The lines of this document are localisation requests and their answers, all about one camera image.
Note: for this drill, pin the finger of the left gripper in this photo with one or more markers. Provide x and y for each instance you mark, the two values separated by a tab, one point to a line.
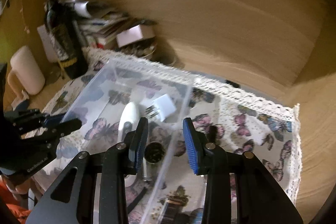
32	117
54	128

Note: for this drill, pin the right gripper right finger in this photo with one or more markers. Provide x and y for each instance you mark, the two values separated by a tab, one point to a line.
259	197

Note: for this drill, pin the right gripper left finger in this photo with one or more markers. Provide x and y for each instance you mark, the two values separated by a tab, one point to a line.
71	197

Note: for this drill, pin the black round cap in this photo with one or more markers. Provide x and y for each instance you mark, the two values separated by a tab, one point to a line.
154	152

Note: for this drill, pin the white handheld massager device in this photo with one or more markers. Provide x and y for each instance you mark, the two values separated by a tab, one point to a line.
128	121

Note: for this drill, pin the clear plastic storage box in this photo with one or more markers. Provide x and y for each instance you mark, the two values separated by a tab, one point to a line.
99	107

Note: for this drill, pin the white power plug adapter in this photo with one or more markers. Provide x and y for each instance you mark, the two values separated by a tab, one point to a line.
161	108

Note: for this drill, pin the black gold lighter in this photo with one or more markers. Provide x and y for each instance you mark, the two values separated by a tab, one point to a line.
171	211

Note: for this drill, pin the silver metal cylinder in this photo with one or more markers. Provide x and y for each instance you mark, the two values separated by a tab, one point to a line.
146	174

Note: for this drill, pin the cream ceramic mug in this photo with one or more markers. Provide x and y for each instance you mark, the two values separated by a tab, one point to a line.
25	75

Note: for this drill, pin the white paper note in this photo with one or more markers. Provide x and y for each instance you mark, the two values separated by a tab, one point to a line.
47	45

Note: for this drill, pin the butterfly print lace cloth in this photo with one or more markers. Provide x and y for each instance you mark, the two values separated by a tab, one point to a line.
226	117

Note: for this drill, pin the dark wine bottle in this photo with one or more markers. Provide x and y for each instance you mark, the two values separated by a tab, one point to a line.
64	39

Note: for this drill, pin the bowl of small trinkets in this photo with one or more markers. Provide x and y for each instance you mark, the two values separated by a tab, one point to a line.
143	49

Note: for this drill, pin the stack of papers and books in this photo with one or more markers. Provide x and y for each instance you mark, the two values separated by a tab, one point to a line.
96	23

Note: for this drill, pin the pink white small box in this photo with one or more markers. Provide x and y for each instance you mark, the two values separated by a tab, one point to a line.
135	34

